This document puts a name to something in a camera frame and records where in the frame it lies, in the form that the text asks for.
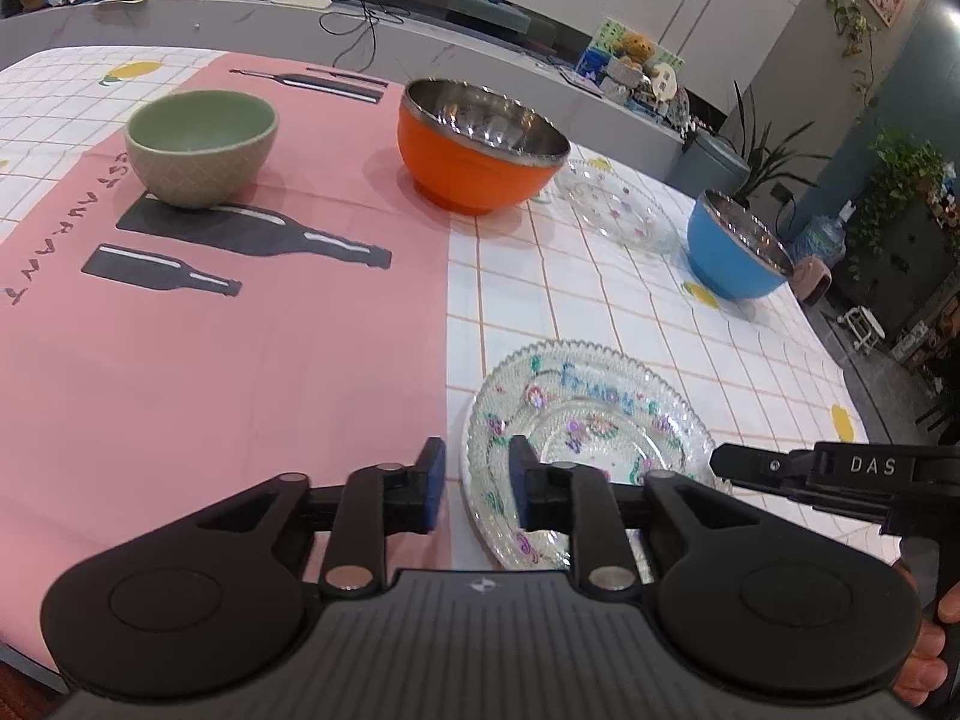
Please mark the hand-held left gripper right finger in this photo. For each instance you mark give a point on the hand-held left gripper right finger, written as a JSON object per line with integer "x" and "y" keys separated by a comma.
{"x": 519, "y": 481}

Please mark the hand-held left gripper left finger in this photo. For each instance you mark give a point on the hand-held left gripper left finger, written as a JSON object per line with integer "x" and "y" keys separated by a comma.
{"x": 432, "y": 481}

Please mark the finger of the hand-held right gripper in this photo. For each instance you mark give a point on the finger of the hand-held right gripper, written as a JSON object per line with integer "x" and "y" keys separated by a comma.
{"x": 765, "y": 465}

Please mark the lettered glass plate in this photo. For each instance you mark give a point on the lettered glass plate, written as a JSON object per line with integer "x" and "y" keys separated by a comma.
{"x": 585, "y": 390}

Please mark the small floral glass plate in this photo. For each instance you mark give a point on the small floral glass plate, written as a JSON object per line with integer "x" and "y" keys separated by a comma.
{"x": 622, "y": 210}

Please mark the orange steel bowl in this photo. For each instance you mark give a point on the orange steel bowl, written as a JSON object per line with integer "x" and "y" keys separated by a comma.
{"x": 465, "y": 172}

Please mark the green ceramic bowl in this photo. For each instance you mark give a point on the green ceramic bowl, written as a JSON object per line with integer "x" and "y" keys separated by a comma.
{"x": 199, "y": 157}

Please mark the person's right hand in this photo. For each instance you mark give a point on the person's right hand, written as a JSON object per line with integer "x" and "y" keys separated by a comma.
{"x": 941, "y": 660}

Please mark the white stool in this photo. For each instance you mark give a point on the white stool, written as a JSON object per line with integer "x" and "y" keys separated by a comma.
{"x": 861, "y": 326}

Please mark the pink stool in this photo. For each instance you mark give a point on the pink stool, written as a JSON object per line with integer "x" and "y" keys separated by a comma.
{"x": 811, "y": 281}

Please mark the blue steel bowl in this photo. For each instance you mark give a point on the blue steel bowl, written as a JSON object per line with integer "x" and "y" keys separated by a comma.
{"x": 724, "y": 262}

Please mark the pink and white printed tablecloth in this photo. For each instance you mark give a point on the pink and white printed tablecloth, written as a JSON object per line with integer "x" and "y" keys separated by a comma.
{"x": 225, "y": 390}

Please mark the blue water jug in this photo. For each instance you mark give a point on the blue water jug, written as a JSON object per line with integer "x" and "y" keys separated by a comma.
{"x": 819, "y": 244}

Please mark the bushy green plant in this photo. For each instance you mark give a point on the bushy green plant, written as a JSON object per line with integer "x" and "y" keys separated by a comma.
{"x": 904, "y": 180}

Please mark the long-leaf potted plant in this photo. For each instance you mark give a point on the long-leaf potted plant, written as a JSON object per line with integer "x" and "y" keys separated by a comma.
{"x": 761, "y": 157}

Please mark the grey trash bin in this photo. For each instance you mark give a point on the grey trash bin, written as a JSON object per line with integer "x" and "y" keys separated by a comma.
{"x": 709, "y": 161}

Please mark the brown teddy bear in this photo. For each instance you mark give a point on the brown teddy bear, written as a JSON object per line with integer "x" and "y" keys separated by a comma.
{"x": 636, "y": 49}

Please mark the hanging vine plant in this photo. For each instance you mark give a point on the hanging vine plant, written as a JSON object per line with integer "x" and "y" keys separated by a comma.
{"x": 855, "y": 30}

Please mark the grey marble counter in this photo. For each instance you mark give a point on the grey marble counter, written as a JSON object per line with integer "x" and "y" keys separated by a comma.
{"x": 225, "y": 22}

